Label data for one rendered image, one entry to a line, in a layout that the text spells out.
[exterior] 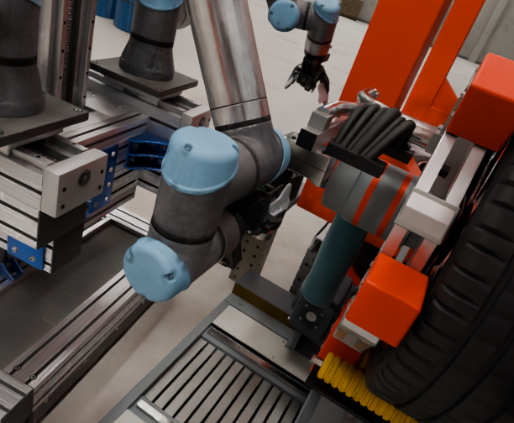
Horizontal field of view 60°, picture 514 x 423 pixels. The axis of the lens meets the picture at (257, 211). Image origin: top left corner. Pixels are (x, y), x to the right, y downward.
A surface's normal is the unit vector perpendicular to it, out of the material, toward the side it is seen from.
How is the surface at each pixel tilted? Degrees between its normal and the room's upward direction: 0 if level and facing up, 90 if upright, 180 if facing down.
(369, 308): 90
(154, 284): 90
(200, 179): 87
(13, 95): 73
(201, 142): 0
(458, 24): 90
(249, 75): 61
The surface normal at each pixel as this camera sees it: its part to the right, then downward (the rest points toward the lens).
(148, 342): 0.29, -0.83
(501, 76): -0.01, -0.49
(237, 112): -0.12, 0.27
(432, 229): -0.44, 0.33
